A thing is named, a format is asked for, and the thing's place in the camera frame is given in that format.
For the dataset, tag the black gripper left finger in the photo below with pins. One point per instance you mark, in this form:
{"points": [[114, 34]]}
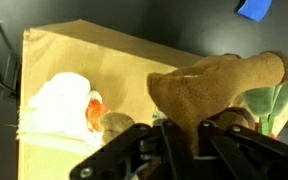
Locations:
{"points": [[140, 153]]}

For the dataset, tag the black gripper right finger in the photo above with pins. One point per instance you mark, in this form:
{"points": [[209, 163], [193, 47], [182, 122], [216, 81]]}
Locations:
{"points": [[257, 156]]}

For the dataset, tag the brown plush moose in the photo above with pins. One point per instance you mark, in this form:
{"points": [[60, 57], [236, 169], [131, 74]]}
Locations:
{"points": [[210, 86]]}

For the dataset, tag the large cardboard box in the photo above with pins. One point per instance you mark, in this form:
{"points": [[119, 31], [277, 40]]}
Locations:
{"points": [[84, 60]]}

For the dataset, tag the orange plush carrot green leaves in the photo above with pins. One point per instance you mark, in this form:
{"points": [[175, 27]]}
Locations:
{"points": [[267, 98]]}

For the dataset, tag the blue sponge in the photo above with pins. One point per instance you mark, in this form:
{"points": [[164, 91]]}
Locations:
{"points": [[254, 8]]}

